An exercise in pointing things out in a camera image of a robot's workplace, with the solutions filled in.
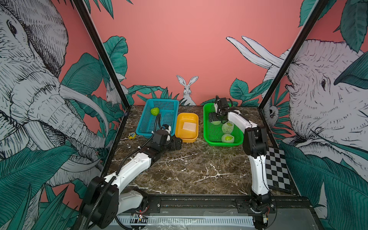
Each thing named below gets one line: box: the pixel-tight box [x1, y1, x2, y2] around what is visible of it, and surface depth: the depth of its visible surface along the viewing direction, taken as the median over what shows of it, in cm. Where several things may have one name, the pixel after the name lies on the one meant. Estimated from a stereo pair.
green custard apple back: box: [150, 107, 160, 116], surface depth 113 cm
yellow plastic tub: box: [175, 112, 199, 144], surface depth 106 cm
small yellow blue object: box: [127, 132, 137, 140], surface depth 103 cm
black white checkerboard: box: [265, 147, 292, 191], surface depth 86 cm
